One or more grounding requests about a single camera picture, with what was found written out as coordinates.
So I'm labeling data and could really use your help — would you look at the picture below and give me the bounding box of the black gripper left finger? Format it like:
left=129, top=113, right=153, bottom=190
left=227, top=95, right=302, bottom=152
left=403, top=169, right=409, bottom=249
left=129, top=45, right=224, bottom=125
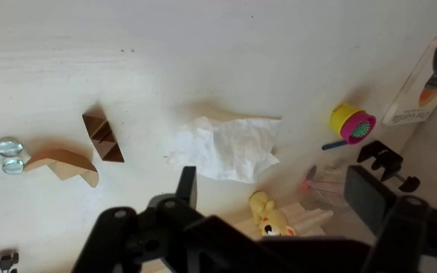
left=176, top=167, right=197, bottom=208

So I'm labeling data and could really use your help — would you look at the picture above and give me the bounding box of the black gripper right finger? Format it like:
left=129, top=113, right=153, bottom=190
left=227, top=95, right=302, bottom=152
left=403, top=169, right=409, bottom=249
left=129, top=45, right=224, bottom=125
left=344, top=166, right=396, bottom=234

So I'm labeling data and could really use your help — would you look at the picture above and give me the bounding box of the white paper towel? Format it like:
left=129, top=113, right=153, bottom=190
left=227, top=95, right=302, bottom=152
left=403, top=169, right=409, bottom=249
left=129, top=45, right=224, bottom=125
left=170, top=117, right=281, bottom=184

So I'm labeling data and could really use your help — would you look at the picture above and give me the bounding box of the black clamp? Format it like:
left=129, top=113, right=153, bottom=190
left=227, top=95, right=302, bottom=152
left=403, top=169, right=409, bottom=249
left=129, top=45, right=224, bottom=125
left=356, top=142, right=420, bottom=193

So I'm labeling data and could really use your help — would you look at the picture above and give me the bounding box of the yellow pink toy cup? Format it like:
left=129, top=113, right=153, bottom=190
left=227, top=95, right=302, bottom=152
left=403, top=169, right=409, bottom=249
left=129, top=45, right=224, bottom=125
left=321, top=104, right=376, bottom=151

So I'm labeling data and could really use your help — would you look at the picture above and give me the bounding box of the yellow bunny toy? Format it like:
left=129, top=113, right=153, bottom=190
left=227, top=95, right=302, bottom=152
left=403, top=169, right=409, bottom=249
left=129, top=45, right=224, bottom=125
left=249, top=192, right=296, bottom=237

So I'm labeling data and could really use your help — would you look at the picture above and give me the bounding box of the tan wooden block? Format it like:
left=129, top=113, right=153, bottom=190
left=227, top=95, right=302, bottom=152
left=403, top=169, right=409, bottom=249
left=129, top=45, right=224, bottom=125
left=24, top=149, right=98, bottom=189

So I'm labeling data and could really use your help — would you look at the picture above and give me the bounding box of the clear glass bead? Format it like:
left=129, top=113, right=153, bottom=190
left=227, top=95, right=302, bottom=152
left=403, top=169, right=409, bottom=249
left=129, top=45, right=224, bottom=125
left=1, top=158, right=24, bottom=175
left=0, top=137, right=24, bottom=158

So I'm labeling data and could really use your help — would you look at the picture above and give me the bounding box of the small black binder clip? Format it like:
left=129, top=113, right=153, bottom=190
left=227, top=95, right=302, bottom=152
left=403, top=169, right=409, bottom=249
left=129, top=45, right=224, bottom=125
left=0, top=252, right=20, bottom=273

